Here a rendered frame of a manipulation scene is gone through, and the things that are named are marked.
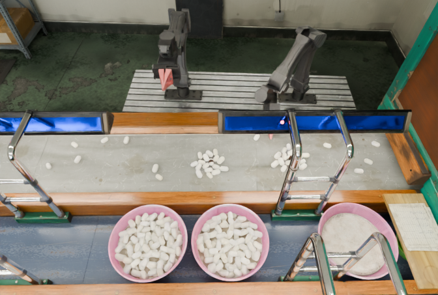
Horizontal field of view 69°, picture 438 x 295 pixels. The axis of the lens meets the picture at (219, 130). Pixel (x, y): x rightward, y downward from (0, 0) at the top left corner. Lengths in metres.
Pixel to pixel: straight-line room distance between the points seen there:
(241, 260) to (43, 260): 0.70
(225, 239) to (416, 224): 0.67
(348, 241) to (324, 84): 0.91
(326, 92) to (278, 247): 0.91
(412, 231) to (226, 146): 0.75
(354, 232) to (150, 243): 0.73
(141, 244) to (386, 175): 0.99
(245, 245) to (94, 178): 0.65
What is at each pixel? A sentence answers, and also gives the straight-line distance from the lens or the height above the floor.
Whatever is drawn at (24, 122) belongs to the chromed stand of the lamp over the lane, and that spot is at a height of 1.12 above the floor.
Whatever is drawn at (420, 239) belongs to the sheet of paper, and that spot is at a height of 0.78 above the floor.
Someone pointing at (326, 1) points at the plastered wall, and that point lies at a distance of 3.27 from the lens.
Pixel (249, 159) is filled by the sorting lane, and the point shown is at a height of 0.74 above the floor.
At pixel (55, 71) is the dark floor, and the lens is 3.22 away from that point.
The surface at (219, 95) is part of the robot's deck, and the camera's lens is 1.69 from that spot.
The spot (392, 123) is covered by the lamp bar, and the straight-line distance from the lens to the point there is 1.16.
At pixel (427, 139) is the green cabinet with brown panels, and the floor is 0.91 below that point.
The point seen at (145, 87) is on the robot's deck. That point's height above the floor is 0.67.
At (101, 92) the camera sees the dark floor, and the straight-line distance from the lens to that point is 2.86.
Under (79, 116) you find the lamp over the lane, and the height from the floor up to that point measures 1.10.
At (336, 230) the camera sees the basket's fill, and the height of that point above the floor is 0.74.
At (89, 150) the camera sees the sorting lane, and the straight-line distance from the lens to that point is 1.47.
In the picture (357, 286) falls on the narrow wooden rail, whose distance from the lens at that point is 1.19.
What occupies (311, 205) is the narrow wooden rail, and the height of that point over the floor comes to 0.74.
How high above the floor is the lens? 1.84
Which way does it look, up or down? 50 degrees down
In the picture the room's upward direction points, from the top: 1 degrees clockwise
